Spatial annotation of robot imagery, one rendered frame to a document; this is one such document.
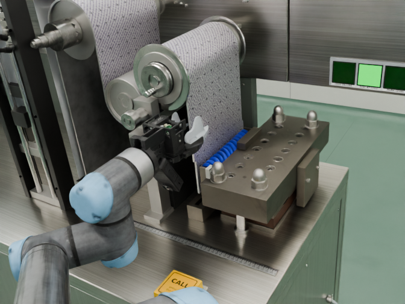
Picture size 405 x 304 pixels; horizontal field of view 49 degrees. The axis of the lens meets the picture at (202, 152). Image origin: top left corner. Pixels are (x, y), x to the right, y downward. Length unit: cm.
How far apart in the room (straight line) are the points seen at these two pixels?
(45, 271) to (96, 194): 15
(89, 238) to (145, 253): 23
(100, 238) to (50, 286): 20
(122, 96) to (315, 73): 48
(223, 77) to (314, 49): 24
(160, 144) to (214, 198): 20
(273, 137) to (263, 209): 28
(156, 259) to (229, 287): 18
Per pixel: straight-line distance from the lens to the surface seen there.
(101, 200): 76
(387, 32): 110
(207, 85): 102
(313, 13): 114
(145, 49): 98
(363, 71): 113
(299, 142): 114
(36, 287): 66
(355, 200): 275
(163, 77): 94
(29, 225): 122
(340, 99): 379
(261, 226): 105
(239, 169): 103
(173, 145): 88
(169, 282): 92
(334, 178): 125
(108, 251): 84
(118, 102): 109
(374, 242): 248
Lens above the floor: 156
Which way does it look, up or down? 29 degrees down
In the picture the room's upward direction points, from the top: 6 degrees counter-clockwise
